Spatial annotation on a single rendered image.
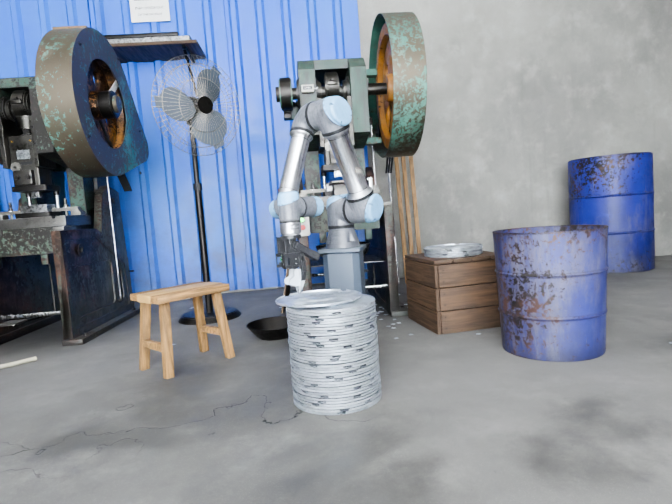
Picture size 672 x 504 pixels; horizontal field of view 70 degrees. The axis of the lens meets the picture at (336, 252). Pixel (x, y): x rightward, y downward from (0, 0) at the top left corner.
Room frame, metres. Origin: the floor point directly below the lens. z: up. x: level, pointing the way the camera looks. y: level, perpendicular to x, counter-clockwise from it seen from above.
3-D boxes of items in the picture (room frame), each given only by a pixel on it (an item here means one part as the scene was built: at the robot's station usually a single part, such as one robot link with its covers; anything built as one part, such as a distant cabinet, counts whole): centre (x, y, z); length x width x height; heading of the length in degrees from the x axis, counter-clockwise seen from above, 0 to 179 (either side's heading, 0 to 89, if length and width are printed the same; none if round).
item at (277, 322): (2.41, 0.34, 0.04); 0.30 x 0.30 x 0.07
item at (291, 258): (1.70, 0.16, 0.48); 0.09 x 0.08 x 0.12; 122
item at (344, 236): (2.13, -0.03, 0.50); 0.15 x 0.15 x 0.10
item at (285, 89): (2.93, 0.20, 1.31); 0.22 x 0.12 x 0.22; 4
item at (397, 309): (3.09, -0.30, 0.45); 0.92 x 0.12 x 0.90; 4
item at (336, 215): (2.13, -0.04, 0.62); 0.13 x 0.12 x 0.14; 50
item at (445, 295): (2.42, -0.59, 0.18); 0.40 x 0.38 x 0.35; 11
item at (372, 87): (2.93, -0.04, 1.33); 0.66 x 0.18 x 0.18; 94
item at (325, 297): (1.59, 0.07, 0.32); 0.29 x 0.29 x 0.01
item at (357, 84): (3.08, -0.04, 0.83); 0.79 x 0.43 x 1.34; 4
